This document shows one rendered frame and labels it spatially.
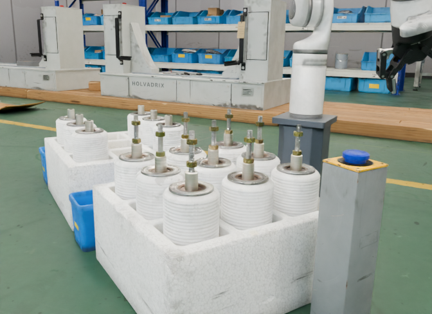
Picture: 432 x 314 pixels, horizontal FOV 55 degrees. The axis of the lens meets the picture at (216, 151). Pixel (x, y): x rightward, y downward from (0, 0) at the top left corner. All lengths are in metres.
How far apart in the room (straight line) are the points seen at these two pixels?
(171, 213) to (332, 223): 0.25
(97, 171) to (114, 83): 2.38
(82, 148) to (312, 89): 0.63
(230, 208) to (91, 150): 0.53
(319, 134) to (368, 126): 1.44
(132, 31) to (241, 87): 1.13
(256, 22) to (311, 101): 1.78
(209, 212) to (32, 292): 0.43
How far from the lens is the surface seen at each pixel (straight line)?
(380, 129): 2.57
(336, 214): 0.68
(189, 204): 0.66
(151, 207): 0.78
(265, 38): 2.86
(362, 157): 0.66
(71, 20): 4.13
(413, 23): 0.86
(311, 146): 1.14
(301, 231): 0.79
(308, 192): 0.81
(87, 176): 1.15
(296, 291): 0.84
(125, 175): 0.88
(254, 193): 0.73
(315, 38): 1.16
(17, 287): 0.98
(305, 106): 1.15
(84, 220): 1.04
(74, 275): 0.99
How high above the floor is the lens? 0.48
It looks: 14 degrees down
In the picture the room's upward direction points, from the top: 1 degrees clockwise
